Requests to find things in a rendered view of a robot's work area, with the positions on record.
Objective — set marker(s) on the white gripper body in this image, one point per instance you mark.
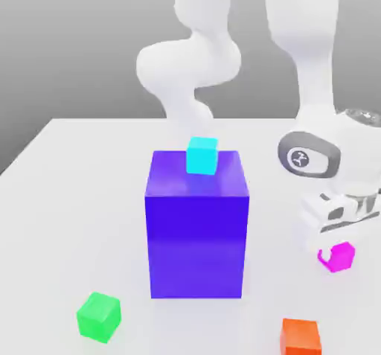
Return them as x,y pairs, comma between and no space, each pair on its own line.
312,221

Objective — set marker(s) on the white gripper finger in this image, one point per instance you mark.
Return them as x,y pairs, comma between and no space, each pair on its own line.
326,253

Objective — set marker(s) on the small magenta cube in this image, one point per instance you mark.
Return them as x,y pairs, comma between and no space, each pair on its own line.
342,257

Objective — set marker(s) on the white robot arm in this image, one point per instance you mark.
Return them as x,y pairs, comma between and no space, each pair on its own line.
190,63

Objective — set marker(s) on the small orange cube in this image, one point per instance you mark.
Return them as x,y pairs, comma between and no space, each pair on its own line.
300,338

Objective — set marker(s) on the small cyan cube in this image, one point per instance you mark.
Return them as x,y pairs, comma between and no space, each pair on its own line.
202,157

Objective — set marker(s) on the small green cube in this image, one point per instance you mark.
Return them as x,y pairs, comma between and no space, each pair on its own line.
99,317

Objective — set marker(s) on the large purple box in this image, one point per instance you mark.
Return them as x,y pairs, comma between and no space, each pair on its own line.
195,242

